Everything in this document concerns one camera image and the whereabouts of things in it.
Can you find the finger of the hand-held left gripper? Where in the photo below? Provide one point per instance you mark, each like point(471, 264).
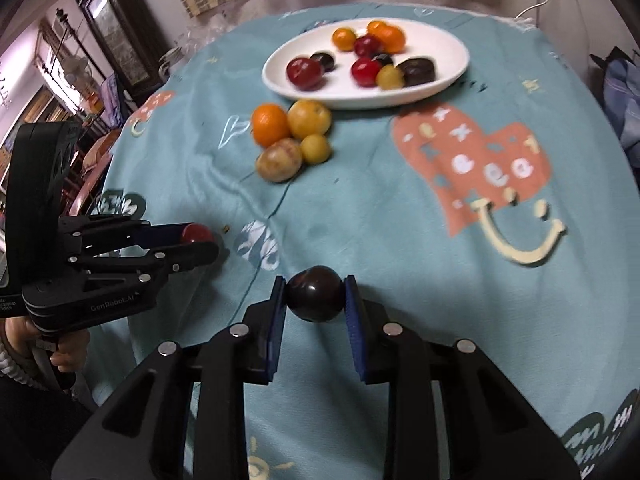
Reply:
point(195, 255)
point(160, 234)

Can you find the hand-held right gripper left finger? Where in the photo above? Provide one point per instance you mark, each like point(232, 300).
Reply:
point(276, 330)

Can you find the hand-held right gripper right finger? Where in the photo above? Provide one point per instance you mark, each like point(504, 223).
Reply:
point(356, 330)

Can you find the red plum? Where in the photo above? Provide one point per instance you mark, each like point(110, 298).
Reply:
point(365, 46)
point(197, 233)
point(364, 72)
point(304, 73)

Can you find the dark purple plum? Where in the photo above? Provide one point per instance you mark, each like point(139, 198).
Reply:
point(326, 60)
point(315, 294)
point(384, 59)

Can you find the small yellow plum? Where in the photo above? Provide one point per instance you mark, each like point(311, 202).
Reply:
point(315, 148)
point(389, 78)

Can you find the orange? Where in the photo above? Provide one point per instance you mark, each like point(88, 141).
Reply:
point(393, 40)
point(270, 124)
point(344, 39)
point(376, 25)

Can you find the dark avocado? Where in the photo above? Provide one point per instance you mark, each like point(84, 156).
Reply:
point(417, 72)

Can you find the white plate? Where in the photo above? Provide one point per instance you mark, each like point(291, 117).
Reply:
point(445, 50)

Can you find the person's left hand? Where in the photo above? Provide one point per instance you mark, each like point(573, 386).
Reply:
point(70, 352)

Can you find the tan speckled fruit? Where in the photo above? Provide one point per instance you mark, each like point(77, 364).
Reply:
point(279, 161)

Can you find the blue printed tablecloth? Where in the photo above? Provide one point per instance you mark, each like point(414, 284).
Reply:
point(380, 200)

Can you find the standing electric fan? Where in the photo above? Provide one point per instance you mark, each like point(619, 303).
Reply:
point(75, 70)

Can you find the wooden coat stand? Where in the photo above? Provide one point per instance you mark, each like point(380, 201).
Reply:
point(64, 35)

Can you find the large yellow plum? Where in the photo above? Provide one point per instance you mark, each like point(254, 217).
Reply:
point(309, 119)

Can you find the dark wooden cabinet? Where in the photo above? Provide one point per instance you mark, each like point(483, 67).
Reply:
point(112, 25)

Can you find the blue cloth pile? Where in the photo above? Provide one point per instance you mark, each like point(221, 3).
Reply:
point(622, 105)

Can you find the black hat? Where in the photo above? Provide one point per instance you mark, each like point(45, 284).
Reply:
point(607, 56)

